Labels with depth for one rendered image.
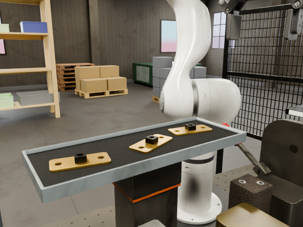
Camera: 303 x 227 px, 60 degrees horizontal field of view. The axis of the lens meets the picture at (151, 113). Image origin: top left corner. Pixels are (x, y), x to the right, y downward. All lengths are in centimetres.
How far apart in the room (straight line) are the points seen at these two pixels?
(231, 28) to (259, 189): 26
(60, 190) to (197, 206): 59
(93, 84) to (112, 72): 92
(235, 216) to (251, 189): 6
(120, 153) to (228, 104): 41
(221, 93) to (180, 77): 12
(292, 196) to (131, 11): 996
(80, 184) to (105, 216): 74
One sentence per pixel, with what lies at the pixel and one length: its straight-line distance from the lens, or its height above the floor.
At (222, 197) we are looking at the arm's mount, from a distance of 99.
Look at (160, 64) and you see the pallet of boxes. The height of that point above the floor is 93.
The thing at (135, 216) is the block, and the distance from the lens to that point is 46.
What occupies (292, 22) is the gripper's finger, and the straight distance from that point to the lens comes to 43.
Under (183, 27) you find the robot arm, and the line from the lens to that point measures 78.
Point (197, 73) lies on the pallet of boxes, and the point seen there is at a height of 72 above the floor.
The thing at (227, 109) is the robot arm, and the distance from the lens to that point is 75.
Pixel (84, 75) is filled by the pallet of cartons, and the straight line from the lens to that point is 753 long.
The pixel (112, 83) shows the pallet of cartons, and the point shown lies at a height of 35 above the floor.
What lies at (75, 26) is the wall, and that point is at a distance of 956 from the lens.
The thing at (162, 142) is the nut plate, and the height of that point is 116.
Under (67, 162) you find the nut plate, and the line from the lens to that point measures 40.
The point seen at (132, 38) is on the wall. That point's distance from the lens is 1023.
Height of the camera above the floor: 132
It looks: 14 degrees down
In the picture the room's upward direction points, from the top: straight up
